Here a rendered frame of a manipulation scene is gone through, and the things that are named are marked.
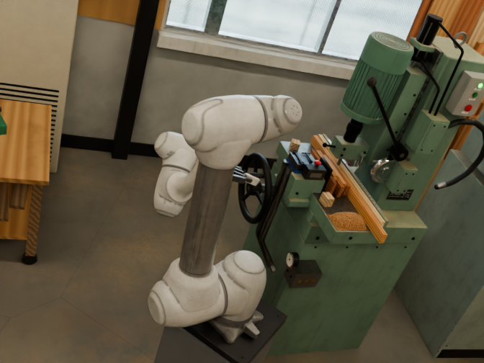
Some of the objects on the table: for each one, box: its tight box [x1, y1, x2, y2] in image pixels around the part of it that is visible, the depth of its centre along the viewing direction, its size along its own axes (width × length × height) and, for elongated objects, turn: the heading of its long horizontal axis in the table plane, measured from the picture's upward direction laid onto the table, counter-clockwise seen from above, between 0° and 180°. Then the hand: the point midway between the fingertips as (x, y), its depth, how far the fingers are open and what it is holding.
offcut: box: [319, 192, 335, 207], centre depth 230 cm, size 4×3×4 cm
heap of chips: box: [328, 212, 369, 230], centre depth 224 cm, size 9×14×4 cm, turn 86°
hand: (251, 179), depth 229 cm, fingers closed
